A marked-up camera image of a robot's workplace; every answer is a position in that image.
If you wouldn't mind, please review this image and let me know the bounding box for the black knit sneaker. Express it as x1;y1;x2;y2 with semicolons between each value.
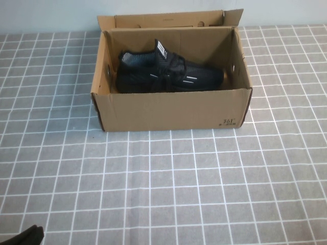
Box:
116;38;225;94

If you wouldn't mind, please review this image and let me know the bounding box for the brown cardboard shoe box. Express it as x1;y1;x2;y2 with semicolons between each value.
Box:
91;9;253;133

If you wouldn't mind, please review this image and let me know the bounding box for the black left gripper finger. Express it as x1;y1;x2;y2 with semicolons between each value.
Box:
0;225;39;245
35;226;45;245

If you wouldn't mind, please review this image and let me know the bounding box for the grey white checked tablecloth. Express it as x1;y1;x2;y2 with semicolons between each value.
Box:
0;24;327;245

